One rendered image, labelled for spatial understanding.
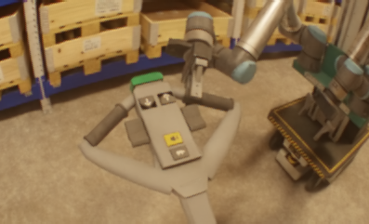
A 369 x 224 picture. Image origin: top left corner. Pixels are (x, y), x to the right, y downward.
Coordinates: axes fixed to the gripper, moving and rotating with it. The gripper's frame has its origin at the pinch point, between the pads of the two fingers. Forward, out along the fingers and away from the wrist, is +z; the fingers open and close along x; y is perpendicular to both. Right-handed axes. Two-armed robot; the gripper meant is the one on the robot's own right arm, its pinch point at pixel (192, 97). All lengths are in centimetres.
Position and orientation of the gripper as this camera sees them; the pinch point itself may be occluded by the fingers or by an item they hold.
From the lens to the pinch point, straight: 70.3
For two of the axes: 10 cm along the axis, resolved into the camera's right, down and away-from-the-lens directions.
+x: -2.5, 4.8, 8.4
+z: -1.0, 8.5, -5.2
